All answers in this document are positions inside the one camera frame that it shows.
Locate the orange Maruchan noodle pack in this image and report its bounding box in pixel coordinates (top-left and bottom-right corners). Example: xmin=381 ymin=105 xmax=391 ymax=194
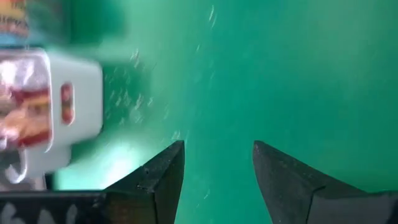
xmin=0 ymin=0 xmax=29 ymax=37

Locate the green table mat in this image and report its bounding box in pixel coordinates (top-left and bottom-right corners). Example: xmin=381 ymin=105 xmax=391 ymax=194
xmin=46 ymin=0 xmax=398 ymax=224

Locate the red Maruchan noodle pack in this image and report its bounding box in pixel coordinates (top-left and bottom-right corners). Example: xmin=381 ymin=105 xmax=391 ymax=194
xmin=0 ymin=54 xmax=49 ymax=91
xmin=0 ymin=88 xmax=52 ymax=149

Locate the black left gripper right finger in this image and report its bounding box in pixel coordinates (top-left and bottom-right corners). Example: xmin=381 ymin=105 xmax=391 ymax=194
xmin=252 ymin=139 xmax=398 ymax=224

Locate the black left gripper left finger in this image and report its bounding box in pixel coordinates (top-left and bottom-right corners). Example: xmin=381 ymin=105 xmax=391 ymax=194
xmin=104 ymin=139 xmax=187 ymax=224

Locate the white plastic bin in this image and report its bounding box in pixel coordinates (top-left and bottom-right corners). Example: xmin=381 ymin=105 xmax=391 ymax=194
xmin=0 ymin=48 xmax=104 ymax=184

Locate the teal translucent plastic bin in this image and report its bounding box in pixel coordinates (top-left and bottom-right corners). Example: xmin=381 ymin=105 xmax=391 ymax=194
xmin=0 ymin=0 xmax=75 ymax=50

